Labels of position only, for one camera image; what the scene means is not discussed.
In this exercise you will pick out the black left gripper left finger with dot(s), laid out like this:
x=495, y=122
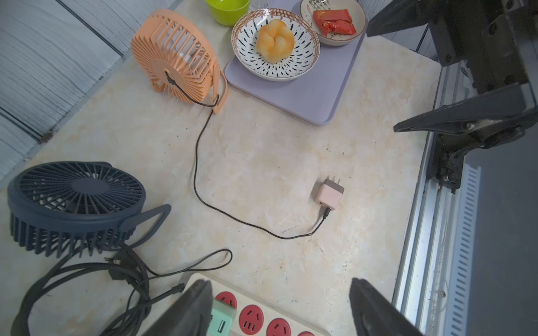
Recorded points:
x=190, y=315

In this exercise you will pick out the green plastic bowl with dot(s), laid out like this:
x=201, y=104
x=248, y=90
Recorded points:
x=228, y=12

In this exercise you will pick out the green usb power adapter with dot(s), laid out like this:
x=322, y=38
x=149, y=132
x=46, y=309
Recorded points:
x=222, y=318

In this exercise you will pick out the knotted bread roll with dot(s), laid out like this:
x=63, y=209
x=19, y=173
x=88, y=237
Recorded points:
x=275, y=41

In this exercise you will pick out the pink usb power adapter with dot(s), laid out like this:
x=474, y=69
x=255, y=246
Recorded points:
x=330, y=194

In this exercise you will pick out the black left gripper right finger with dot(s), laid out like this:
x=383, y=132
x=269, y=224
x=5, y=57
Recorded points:
x=374, y=315

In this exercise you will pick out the red snack packet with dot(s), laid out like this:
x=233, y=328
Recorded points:
x=334, y=21

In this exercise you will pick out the white red power strip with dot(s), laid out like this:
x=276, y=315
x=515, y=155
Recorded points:
x=255, y=316

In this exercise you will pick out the orange desk fan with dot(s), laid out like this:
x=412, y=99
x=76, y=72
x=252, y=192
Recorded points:
x=179, y=60

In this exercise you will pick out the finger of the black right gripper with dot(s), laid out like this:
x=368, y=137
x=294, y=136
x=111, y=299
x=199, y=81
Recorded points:
x=511, y=104
x=404, y=14

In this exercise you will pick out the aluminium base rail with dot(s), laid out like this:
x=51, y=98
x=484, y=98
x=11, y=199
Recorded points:
x=433, y=283

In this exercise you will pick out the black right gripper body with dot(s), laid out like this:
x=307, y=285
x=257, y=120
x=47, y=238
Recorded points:
x=497, y=40

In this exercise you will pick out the patterned ceramic plate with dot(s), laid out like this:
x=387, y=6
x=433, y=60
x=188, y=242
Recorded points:
x=303, y=58

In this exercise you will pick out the small beige floral plate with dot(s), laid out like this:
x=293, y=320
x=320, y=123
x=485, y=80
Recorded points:
x=355, y=10

